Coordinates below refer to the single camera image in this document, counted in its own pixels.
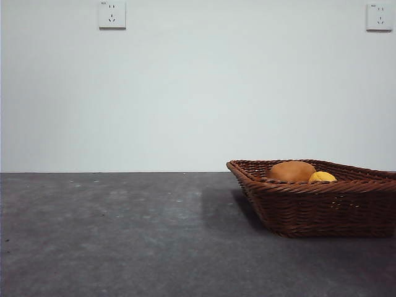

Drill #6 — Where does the white wall socket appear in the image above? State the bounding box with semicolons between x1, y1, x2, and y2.
366;2;394;32
98;0;127;31

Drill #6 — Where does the yellow corn cob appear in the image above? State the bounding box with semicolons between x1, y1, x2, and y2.
308;171;338;183

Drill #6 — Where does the brown woven wicker basket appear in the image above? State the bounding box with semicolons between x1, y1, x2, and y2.
226;158;396;239

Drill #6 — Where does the brown potato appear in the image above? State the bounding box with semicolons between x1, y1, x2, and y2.
266;160;317;183

